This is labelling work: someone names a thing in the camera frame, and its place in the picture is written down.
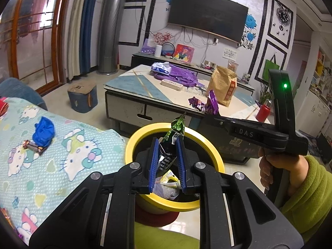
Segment green black snack wrapper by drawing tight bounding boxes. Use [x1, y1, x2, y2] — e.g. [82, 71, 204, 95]
[156, 113, 186, 178]

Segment purple foil wrapper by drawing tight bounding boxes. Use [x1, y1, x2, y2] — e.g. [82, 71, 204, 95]
[188, 90, 220, 116]

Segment blue plastic bag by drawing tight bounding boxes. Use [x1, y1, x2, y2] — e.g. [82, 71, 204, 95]
[32, 116, 55, 148]

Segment brown chocolate bar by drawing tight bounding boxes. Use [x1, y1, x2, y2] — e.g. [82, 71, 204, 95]
[22, 140, 46, 155]

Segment yellow rimmed trash bin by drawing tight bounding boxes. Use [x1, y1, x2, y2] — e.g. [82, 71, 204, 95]
[124, 122, 226, 214]

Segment person right hand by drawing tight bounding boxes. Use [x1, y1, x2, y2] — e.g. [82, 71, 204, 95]
[258, 148, 309, 196]

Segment red pot green plant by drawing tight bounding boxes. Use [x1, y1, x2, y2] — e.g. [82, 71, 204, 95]
[256, 83, 272, 123]

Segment marble top coffee table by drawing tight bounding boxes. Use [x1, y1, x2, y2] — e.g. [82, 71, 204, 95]
[104, 65, 259, 164]

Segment green tote bag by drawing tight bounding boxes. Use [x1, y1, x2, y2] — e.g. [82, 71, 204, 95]
[262, 54, 281, 82]

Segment brown paper bag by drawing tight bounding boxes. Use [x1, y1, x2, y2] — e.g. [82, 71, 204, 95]
[207, 65, 237, 107]

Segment white power strip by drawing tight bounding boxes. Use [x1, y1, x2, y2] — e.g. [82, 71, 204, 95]
[161, 79, 183, 91]

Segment purple cloth bag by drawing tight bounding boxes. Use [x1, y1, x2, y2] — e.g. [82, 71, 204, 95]
[151, 64, 204, 87]

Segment white blue tissue pack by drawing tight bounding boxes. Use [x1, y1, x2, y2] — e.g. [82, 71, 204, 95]
[151, 62, 171, 75]

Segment blue fabric stool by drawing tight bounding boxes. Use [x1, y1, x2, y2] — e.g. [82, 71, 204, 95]
[67, 80, 98, 113]

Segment hello kitty bed sheet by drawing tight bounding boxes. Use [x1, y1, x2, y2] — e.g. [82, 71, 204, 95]
[1, 98, 126, 243]

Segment white vase red flowers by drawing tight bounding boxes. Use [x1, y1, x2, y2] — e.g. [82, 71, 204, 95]
[153, 32, 173, 57]

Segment silver tower air conditioner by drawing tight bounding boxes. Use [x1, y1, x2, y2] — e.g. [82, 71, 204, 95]
[98, 0, 126, 74]

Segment red blanket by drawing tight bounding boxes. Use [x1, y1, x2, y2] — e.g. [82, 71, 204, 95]
[0, 97, 9, 117]

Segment blue beige right curtain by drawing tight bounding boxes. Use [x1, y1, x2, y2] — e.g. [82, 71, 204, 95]
[61, 0, 96, 80]

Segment wooden glass sliding door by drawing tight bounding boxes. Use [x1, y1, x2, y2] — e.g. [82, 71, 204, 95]
[1, 0, 68, 96]

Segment colourful picture frame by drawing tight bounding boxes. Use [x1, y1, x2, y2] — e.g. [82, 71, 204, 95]
[173, 44, 195, 63]

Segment wall mounted black television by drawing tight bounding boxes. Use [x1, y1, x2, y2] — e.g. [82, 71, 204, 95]
[168, 0, 248, 43]

